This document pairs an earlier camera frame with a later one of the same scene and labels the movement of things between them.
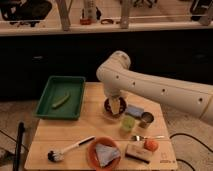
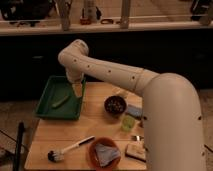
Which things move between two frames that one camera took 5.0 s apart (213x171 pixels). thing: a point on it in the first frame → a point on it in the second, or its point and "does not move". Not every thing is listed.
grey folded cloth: (106, 153) does not move
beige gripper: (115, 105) → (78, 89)
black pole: (17, 156) does not move
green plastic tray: (61, 98) does not move
